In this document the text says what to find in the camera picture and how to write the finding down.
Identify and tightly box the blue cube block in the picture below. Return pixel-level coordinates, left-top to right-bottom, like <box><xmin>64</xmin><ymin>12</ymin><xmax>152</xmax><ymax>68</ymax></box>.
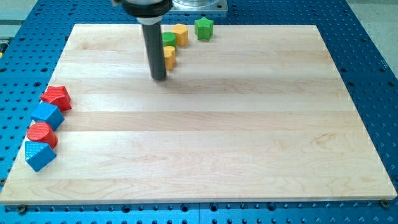
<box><xmin>31</xmin><ymin>102</ymin><xmax>65</xmax><ymax>131</ymax></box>

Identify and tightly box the red star block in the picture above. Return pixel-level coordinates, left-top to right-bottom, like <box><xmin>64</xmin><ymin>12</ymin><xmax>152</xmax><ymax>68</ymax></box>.
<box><xmin>40</xmin><ymin>86</ymin><xmax>72</xmax><ymax>111</ymax></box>

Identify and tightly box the left board clamp screw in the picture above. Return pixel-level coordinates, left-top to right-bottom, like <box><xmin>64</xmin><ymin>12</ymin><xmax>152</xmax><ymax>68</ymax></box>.
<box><xmin>16</xmin><ymin>204</ymin><xmax>28</xmax><ymax>215</ymax></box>

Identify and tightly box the blue triangle block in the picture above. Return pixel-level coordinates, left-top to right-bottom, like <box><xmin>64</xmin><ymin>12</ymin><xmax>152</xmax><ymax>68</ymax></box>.
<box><xmin>24</xmin><ymin>141</ymin><xmax>57</xmax><ymax>172</ymax></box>

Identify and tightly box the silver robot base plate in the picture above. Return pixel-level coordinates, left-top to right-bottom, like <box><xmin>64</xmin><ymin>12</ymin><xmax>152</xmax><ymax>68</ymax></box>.
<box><xmin>171</xmin><ymin>0</ymin><xmax>228</xmax><ymax>12</ymax></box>

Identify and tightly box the yellow heart block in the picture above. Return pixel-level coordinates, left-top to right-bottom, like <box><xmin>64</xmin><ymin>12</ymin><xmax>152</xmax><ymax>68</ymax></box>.
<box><xmin>164</xmin><ymin>46</ymin><xmax>176</xmax><ymax>71</ymax></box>

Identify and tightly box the green star block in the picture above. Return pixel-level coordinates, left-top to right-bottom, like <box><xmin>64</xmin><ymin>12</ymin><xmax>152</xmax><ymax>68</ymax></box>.
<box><xmin>194</xmin><ymin>17</ymin><xmax>214</xmax><ymax>40</ymax></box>

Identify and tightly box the board clamp screw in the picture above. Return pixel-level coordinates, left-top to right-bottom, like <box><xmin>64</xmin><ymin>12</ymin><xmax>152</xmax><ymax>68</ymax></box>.
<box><xmin>16</xmin><ymin>204</ymin><xmax>28</xmax><ymax>215</ymax></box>
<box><xmin>379</xmin><ymin>200</ymin><xmax>390</xmax><ymax>208</ymax></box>

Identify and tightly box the yellow hexagon block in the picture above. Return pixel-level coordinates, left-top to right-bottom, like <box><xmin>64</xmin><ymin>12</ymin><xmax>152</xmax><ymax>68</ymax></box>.
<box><xmin>172</xmin><ymin>24</ymin><xmax>188</xmax><ymax>46</ymax></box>

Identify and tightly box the right board clamp screw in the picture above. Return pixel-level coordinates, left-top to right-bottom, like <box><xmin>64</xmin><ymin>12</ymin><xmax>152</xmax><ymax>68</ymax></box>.
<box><xmin>379</xmin><ymin>200</ymin><xmax>390</xmax><ymax>208</ymax></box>

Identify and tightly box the light wooden board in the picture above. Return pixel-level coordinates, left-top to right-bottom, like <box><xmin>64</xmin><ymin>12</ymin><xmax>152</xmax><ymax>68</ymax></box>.
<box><xmin>1</xmin><ymin>24</ymin><xmax>397</xmax><ymax>205</ymax></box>

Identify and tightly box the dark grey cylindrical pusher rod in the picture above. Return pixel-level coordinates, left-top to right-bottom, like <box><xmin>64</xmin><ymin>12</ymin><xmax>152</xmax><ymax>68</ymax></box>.
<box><xmin>137</xmin><ymin>16</ymin><xmax>167</xmax><ymax>81</ymax></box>

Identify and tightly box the red cylinder block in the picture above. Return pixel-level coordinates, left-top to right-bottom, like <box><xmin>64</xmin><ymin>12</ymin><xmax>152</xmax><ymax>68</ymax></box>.
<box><xmin>27</xmin><ymin>122</ymin><xmax>58</xmax><ymax>149</ymax></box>

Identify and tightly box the green cylinder block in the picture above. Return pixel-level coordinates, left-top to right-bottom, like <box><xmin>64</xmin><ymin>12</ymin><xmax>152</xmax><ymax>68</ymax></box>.
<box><xmin>162</xmin><ymin>32</ymin><xmax>177</xmax><ymax>47</ymax></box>

